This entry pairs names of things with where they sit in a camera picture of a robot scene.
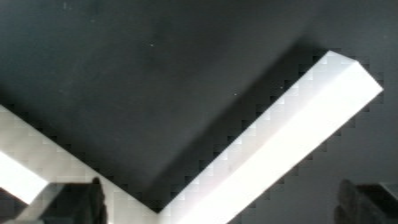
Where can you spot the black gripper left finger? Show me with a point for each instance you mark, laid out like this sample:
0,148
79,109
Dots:
77,207

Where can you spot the white left border rail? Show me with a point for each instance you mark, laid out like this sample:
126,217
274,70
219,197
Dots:
38,163

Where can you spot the white border rail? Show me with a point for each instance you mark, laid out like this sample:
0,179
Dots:
38,163
318,104

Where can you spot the white front border rail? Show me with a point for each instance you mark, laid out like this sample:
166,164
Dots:
318,104

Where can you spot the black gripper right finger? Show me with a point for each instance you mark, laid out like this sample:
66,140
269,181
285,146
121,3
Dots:
366,203

